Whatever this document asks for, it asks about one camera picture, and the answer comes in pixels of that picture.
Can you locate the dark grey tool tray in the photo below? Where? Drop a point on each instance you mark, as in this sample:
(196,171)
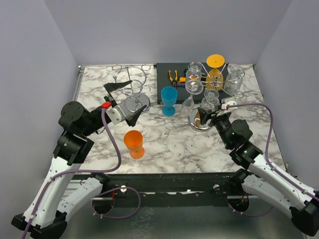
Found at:
(167,70)

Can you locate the yellow handled pliers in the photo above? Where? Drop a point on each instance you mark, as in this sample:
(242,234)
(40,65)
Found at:
(173,77)

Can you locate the clear glass with reflection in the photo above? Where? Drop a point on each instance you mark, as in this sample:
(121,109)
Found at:
(234,81)

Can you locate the round ring chrome glass rack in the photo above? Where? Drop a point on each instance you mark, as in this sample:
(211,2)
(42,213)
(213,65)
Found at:
(135,98)

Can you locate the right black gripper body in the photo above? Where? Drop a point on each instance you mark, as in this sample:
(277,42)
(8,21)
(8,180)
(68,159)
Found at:
(221,122)

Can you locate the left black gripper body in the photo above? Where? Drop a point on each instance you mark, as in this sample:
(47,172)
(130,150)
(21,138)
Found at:
(107,98)

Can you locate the yellow plastic goblet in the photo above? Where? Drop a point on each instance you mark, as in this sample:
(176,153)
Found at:
(214,79)

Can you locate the blue plastic goblet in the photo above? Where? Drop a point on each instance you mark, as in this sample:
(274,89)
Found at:
(169,98)

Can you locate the black front mounting rail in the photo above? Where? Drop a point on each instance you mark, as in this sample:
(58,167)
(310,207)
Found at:
(172,190)

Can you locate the ribbed clear wine glass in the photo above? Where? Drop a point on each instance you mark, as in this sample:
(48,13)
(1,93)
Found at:
(194,71)

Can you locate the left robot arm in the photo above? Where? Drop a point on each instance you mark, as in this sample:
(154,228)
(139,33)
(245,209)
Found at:
(85,185)

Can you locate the orange plastic goblet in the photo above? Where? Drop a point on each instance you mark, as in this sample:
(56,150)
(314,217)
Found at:
(133,140)

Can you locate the scroll arm chrome glass rack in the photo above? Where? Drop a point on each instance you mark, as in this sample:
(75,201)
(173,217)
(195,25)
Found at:
(222,79)

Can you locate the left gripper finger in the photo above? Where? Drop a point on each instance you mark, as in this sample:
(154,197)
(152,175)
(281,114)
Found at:
(132,119)
(110,87)

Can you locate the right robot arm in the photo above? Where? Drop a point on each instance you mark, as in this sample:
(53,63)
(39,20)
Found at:
(261,177)

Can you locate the aluminium extrusion frame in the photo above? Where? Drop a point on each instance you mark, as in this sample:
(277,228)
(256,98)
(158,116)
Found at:
(74,99)

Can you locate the orange utility knife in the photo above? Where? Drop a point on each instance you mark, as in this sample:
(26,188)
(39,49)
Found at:
(181,80)

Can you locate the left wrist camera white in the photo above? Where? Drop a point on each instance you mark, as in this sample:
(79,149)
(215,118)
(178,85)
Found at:
(116,114)

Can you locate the clear stemmed glass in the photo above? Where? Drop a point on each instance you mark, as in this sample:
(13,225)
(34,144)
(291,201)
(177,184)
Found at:
(194,87)

